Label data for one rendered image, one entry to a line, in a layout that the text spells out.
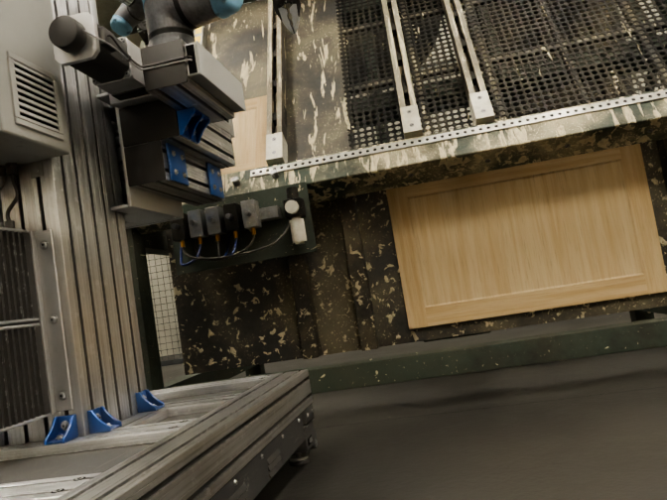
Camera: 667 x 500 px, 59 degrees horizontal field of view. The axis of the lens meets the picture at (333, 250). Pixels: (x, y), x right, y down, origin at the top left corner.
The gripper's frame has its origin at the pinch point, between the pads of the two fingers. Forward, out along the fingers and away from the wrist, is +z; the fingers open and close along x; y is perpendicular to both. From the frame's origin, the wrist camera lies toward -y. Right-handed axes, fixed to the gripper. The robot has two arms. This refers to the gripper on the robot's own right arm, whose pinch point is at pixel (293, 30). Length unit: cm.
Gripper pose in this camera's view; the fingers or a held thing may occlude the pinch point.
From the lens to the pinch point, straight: 212.4
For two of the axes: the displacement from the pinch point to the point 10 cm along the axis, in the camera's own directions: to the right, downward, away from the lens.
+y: 0.9, -4.1, 9.1
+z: 2.2, 9.0, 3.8
